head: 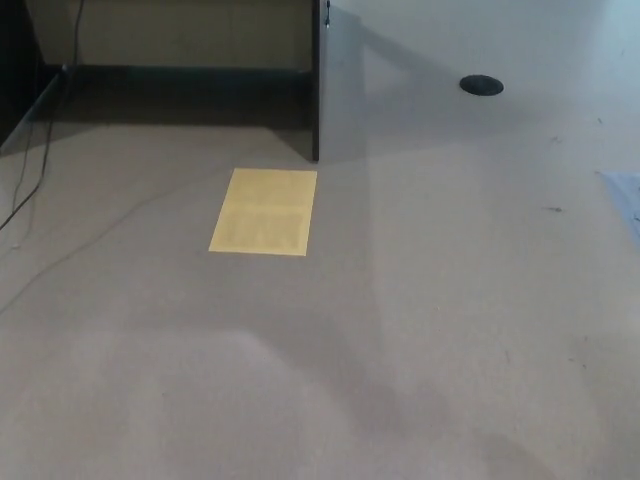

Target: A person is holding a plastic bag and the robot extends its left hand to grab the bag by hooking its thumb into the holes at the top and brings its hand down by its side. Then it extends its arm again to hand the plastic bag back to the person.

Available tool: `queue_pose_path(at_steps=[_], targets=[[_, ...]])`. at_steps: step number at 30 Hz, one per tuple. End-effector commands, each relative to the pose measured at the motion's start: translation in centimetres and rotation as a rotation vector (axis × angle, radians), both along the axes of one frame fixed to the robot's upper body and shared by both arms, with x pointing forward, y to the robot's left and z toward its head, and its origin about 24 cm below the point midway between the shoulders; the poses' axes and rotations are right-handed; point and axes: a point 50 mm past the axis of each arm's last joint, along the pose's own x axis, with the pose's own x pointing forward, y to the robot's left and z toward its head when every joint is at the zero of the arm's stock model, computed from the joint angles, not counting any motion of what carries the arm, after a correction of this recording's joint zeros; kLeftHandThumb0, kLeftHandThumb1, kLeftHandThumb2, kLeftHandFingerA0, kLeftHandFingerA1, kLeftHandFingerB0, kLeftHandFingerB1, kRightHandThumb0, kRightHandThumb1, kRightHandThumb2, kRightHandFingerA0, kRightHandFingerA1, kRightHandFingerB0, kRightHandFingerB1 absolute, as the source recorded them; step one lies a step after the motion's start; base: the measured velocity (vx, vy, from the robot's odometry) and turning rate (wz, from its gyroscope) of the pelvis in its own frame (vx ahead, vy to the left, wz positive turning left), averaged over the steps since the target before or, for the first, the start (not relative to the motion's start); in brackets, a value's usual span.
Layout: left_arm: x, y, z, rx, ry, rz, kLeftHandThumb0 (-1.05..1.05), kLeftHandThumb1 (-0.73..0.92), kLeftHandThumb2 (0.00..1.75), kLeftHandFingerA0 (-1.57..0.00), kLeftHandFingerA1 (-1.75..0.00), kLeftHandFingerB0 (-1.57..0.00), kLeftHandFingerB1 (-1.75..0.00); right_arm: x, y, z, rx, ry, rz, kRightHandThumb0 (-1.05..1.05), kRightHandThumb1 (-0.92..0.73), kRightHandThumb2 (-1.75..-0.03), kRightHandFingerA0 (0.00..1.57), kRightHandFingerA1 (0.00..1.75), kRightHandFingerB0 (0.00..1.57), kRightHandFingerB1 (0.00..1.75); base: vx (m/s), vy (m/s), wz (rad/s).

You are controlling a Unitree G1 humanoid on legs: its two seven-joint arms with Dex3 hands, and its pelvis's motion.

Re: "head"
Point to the pale blue sheet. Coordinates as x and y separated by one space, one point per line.
622 190

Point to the yellow paper sheet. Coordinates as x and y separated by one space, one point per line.
265 215

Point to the dark furniture frame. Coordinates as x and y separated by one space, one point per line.
15 50

